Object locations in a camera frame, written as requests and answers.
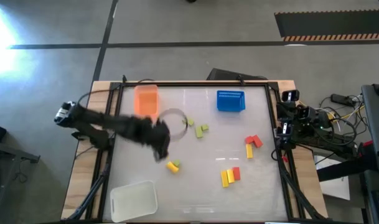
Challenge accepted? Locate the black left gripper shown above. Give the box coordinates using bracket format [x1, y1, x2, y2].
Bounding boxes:
[136, 115, 172, 163]

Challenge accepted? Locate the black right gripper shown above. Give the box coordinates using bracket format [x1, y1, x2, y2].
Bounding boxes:
[276, 89, 302, 140]

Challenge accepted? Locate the black power strip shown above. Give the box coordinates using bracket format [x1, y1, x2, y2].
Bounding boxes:
[330, 93, 355, 107]

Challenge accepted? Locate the translucent white plastic bin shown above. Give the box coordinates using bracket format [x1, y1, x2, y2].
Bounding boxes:
[110, 180, 159, 223]

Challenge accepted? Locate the translucent orange plastic bin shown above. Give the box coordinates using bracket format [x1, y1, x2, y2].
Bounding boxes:
[133, 84, 160, 121]

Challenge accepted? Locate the blue slotted plastic basket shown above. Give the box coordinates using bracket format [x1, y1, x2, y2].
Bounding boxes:
[216, 90, 246, 113]

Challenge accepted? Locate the black hazard-striped floor mat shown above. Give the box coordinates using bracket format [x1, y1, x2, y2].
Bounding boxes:
[273, 9, 379, 42]

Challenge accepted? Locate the black floor bar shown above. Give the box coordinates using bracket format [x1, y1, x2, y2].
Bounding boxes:
[316, 157, 377, 183]

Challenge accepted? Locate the black side desk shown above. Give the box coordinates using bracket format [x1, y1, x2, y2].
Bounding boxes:
[362, 82, 379, 175]

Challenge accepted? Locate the white paper sheet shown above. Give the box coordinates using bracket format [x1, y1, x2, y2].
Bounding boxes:
[313, 154, 351, 202]

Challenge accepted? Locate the gray metal stand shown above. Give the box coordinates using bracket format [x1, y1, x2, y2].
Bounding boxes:
[0, 139, 40, 224]

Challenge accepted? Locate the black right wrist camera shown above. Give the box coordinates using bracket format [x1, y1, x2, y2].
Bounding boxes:
[297, 105, 319, 124]

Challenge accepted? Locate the yellow cable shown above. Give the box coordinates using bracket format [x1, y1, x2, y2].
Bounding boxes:
[299, 100, 366, 124]

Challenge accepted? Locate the black left camera cable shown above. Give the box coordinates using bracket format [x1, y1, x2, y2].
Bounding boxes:
[159, 108, 189, 142]

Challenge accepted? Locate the black metal table frame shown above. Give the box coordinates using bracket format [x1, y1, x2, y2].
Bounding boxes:
[60, 80, 333, 224]

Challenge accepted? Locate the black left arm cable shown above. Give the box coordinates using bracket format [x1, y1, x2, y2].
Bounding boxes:
[78, 78, 156, 106]

